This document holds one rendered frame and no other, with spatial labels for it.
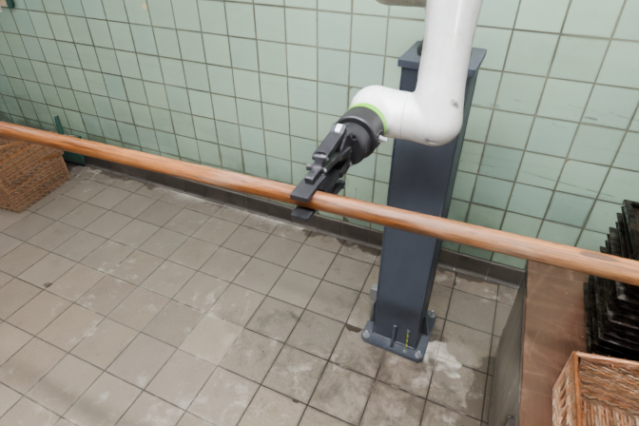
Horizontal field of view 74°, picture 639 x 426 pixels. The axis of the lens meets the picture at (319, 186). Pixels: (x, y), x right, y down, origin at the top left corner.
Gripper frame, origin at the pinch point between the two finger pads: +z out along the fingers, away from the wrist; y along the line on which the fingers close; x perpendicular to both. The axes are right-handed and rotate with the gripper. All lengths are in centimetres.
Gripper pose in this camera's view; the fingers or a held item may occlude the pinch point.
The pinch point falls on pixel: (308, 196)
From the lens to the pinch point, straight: 67.3
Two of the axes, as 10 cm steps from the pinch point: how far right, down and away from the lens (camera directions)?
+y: 0.0, 8.2, 5.7
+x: -9.2, -2.2, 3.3
